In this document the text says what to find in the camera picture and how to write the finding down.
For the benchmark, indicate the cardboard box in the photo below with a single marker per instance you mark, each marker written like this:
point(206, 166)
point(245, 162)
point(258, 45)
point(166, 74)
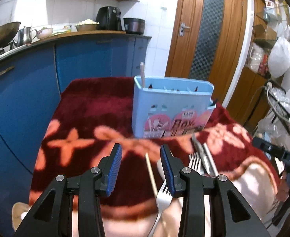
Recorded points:
point(263, 32)

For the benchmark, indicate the wooden door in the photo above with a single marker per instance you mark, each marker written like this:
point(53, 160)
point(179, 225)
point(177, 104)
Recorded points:
point(184, 54)

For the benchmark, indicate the dark rice cooker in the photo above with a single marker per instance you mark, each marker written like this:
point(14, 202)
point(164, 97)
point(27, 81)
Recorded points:
point(134, 26)

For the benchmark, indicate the blue plastic utensil holder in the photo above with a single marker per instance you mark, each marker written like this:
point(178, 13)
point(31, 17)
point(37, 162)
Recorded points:
point(159, 96)

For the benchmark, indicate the white plastic bag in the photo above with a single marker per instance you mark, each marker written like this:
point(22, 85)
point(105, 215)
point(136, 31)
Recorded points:
point(281, 56)

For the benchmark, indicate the round wooden board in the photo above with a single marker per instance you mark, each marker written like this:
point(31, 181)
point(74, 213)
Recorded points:
point(19, 214)

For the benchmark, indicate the white wall switch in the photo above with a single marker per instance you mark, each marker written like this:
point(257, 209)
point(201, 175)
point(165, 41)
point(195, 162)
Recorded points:
point(163, 8)

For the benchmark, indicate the red floral blanket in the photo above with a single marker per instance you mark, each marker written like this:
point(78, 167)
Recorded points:
point(90, 108)

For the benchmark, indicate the wooden chopstick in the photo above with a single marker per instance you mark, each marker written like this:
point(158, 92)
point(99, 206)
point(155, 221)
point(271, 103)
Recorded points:
point(151, 175)
point(142, 74)

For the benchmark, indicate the yellow jar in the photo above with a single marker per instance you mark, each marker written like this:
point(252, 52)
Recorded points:
point(67, 29)

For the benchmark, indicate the blue kitchen cabinets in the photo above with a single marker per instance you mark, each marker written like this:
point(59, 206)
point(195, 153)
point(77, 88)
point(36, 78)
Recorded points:
point(23, 91)

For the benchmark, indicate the cream fork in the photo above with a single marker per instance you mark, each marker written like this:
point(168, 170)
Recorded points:
point(161, 202)

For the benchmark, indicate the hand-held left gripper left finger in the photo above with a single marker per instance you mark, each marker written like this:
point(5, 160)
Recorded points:
point(114, 170)

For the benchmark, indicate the metal bowl of food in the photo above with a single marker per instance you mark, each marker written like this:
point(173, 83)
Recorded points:
point(87, 26)

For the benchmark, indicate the floral bowl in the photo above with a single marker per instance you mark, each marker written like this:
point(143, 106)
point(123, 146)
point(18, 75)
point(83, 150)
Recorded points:
point(44, 33)

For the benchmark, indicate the white plastic jug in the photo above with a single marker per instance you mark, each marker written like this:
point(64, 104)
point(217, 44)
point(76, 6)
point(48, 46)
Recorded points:
point(256, 56)

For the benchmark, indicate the wooden counter board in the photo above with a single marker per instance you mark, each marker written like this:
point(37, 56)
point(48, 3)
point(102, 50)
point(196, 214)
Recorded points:
point(90, 32)

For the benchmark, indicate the steel jug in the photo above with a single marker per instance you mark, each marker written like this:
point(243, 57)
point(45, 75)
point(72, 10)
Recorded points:
point(25, 37)

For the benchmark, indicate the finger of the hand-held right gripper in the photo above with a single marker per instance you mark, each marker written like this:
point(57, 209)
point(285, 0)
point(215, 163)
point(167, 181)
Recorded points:
point(266, 148)

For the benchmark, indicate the metal wok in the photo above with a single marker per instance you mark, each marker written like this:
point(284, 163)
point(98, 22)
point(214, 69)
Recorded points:
point(1, 35)

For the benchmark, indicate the wooden wall shelf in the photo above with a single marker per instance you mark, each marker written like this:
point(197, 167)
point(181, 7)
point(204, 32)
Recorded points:
point(247, 91)

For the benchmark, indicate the black air fryer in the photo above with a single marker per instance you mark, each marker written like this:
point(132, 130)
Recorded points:
point(108, 18)

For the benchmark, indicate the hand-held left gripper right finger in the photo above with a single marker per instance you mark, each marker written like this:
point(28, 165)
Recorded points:
point(167, 172)

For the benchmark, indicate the metal fork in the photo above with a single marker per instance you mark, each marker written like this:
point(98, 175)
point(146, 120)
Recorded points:
point(194, 164)

